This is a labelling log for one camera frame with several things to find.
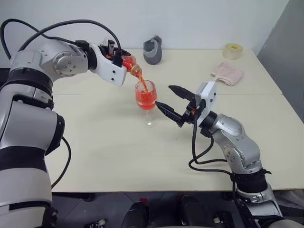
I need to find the black left shoulder cable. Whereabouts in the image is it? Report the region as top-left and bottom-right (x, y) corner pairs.
(50, 136), (72, 190)

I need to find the clear bottle with red drink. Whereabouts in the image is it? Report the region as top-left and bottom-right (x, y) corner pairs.
(121, 55), (143, 78)

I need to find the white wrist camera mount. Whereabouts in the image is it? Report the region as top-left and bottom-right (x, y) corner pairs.
(88, 44), (128, 87)
(194, 80), (218, 126)

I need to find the clear tape roll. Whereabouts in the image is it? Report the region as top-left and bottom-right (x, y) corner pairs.
(223, 42), (244, 61)

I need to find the pink cloth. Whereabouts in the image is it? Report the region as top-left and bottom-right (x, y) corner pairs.
(209, 60), (245, 87)

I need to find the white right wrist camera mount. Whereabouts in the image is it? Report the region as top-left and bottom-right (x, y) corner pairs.
(194, 80), (218, 126)

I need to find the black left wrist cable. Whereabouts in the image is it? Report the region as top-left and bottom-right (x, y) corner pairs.
(0, 19), (123, 67)

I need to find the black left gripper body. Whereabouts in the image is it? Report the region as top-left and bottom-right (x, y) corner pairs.
(98, 39), (124, 67)

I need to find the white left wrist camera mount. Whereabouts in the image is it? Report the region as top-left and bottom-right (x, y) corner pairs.
(88, 44), (128, 87)

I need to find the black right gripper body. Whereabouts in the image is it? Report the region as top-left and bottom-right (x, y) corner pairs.
(177, 95), (206, 128)

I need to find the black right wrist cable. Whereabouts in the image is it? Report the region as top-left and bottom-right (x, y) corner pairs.
(188, 114), (238, 177)

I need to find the dark rounded shape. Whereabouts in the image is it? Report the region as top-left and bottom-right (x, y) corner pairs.
(124, 201), (150, 228)
(179, 195), (203, 228)

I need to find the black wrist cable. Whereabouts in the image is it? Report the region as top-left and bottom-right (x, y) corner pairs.
(188, 114), (238, 177)
(0, 19), (123, 67)

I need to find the grey plastic holder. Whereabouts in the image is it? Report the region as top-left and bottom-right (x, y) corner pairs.
(142, 34), (163, 66)

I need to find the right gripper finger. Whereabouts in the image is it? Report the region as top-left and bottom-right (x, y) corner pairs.
(155, 101), (184, 124)
(168, 85), (194, 101)

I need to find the clear wine glass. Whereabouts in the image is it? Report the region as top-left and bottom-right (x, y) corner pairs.
(134, 79), (158, 128)

